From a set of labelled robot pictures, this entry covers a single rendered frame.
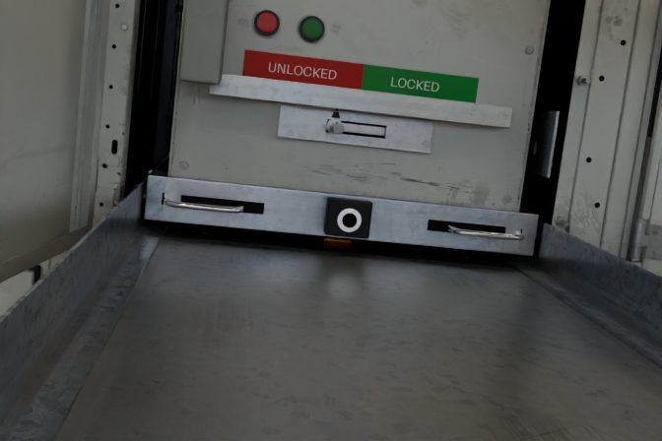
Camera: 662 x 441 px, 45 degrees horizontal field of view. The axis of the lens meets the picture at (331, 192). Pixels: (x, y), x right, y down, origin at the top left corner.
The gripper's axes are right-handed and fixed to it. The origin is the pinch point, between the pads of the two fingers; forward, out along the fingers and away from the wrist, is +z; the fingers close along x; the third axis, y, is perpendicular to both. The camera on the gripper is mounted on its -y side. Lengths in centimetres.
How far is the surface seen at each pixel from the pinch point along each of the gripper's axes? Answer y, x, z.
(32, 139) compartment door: -50, -23, 15
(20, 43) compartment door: -52, -14, 8
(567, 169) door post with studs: 17.6, -21.6, 9.2
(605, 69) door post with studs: 20.1, -8.4, 4.5
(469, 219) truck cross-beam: 6.9, -28.3, 17.0
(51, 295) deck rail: -49, -39, -18
